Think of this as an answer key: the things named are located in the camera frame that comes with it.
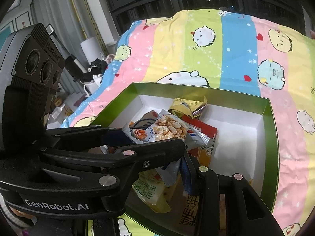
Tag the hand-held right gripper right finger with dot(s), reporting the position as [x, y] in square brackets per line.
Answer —
[188, 179]

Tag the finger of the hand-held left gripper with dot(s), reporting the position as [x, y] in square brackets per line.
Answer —
[137, 154]
[81, 135]

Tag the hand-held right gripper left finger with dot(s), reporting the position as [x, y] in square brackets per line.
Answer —
[105, 227]

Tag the white blue red snack packet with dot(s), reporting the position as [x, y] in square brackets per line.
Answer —
[169, 177]

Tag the pale corn kernel snack packet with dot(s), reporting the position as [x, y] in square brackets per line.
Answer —
[169, 127]

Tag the gold snack packet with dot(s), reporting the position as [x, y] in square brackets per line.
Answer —
[182, 105]

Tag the green cardboard box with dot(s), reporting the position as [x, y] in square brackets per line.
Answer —
[269, 152]

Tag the person's left forearm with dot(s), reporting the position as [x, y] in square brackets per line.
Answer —
[8, 213]

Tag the pile of assorted snack bags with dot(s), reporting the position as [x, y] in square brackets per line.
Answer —
[204, 152]

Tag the white boxes floor clutter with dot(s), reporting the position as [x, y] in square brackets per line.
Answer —
[64, 105]

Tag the white basket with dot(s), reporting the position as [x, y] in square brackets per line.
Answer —
[92, 87]

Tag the black box appliance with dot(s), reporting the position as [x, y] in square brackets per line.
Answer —
[73, 65]

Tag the black and white clothes pile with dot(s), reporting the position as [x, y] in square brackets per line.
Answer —
[98, 66]

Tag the black floor lamp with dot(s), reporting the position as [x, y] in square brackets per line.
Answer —
[51, 29]

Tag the white cylindrical appliance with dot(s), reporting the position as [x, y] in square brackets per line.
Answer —
[92, 48]

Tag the grey curtain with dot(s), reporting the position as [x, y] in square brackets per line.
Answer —
[61, 12]

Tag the yellow vertical pipe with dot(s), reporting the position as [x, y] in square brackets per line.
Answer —
[83, 14]

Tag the pastel cartoon printed blanket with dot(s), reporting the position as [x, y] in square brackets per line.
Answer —
[233, 54]

